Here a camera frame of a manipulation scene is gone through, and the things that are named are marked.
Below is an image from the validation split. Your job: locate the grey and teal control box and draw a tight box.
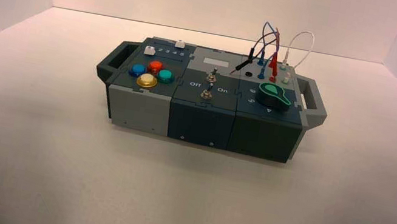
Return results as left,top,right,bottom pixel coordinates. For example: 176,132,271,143
85,28,336,170

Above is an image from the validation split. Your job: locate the teal round push button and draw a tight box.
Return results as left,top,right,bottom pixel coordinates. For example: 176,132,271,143
157,68,177,86

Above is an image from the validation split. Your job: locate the yellow round push button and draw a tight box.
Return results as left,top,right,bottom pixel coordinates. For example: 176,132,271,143
135,72,159,90

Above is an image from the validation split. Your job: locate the red round push button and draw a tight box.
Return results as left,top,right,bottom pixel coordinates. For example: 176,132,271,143
146,59,165,76

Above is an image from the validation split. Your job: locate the blue round push button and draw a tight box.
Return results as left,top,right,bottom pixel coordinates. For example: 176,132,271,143
128,63,148,80

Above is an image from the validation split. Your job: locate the green rotary knob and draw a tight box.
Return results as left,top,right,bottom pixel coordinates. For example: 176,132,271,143
254,81,295,113

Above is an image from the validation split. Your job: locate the large white square key cap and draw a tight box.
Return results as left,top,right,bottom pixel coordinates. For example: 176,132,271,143
143,46,158,58

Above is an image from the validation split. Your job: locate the metal toggle switch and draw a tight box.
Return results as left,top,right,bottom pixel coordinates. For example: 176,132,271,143
206,66,219,85
200,81,216,101

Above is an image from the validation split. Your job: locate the black jumper cable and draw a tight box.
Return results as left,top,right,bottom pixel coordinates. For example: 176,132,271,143
230,25,279,81

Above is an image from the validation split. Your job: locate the blue jumper cable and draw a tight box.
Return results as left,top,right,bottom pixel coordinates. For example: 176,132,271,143
252,20,285,83

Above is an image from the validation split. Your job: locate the red jumper cable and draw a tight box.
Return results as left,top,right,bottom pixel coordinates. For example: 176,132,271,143
264,26,288,84

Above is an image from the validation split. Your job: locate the white jumper cable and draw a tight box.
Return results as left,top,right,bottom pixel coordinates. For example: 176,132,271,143
277,27,316,89

